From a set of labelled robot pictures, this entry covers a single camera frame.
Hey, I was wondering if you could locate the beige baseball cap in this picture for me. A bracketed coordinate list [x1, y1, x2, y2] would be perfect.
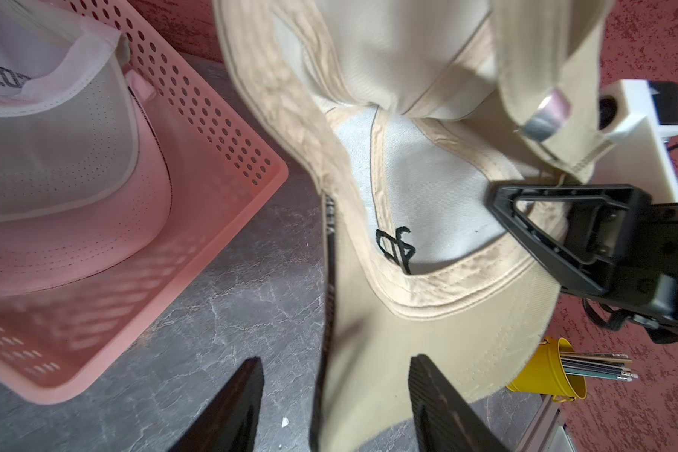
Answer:
[213, 1, 613, 451]

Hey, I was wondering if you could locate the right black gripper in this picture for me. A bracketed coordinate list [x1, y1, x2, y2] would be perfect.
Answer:
[489, 184, 678, 345]

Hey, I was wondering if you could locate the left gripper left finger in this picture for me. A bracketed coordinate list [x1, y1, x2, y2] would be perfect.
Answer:
[169, 357, 265, 452]

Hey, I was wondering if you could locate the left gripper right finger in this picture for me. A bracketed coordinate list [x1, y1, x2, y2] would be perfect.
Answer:
[408, 354, 507, 452]

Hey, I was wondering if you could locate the white pink baseball cap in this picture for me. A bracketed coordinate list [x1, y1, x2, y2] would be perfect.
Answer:
[0, 1, 171, 297]

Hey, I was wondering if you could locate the yellow pencil cup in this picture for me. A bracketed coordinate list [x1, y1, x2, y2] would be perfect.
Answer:
[507, 338, 587, 403]

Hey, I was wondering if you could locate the pink plastic basket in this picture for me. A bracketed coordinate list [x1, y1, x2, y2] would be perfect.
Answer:
[0, 1, 288, 404]

